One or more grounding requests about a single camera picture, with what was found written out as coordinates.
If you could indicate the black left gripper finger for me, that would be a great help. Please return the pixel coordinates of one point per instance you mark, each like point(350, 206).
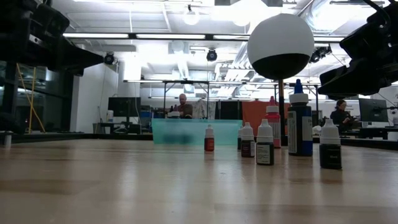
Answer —
point(79, 59)

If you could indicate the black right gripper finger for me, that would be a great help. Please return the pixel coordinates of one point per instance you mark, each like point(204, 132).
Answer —
point(342, 82)

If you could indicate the large blue food coloring bottle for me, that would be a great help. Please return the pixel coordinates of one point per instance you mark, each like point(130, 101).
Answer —
point(300, 130)

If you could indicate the large red food coloring bottle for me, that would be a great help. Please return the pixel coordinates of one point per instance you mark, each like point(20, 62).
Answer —
point(273, 116)

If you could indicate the large black-tipped food coloring bottle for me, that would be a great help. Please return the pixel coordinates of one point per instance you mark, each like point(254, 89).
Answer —
point(170, 109)

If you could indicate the small maroon food coloring bottle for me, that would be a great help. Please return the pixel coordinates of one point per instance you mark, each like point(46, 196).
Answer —
point(247, 147)

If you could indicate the small red food coloring bottle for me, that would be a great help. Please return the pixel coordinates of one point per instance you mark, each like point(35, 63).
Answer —
point(209, 143)

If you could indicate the small black food coloring bottle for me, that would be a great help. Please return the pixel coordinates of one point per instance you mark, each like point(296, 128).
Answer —
point(265, 152)
point(330, 155)

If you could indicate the long ceiling light strip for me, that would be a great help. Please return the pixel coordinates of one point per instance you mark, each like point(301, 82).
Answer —
point(329, 39)
point(230, 37)
point(96, 35)
point(171, 36)

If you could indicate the black ceiling spotlight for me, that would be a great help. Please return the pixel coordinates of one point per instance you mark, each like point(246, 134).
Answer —
point(211, 55)
point(109, 58)
point(320, 53)

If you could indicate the person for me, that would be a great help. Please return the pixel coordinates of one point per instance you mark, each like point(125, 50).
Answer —
point(340, 117)
point(185, 109)

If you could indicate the black computer monitor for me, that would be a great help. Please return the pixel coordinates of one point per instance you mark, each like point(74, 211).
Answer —
point(373, 110)
point(124, 106)

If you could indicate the black office desk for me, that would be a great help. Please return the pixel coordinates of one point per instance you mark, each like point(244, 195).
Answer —
point(373, 130)
point(124, 127)

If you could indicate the white globe table lamp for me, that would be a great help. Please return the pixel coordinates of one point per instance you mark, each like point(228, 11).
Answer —
point(280, 40)

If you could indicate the orange partition panel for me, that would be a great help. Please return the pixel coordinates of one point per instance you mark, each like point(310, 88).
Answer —
point(253, 112)

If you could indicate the black partition panel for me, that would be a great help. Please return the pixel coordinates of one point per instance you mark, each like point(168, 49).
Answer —
point(230, 110)

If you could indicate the round pendant ceiling lamp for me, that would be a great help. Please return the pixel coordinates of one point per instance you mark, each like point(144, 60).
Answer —
point(191, 17)

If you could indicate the white hanging cloth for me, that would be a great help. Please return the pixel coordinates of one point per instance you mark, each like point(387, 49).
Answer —
point(202, 109)

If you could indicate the teal translucent plastic bin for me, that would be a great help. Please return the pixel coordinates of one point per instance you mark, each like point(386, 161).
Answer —
point(192, 130)

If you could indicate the white cylindrical post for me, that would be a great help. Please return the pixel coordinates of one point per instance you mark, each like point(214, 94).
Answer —
point(8, 140)

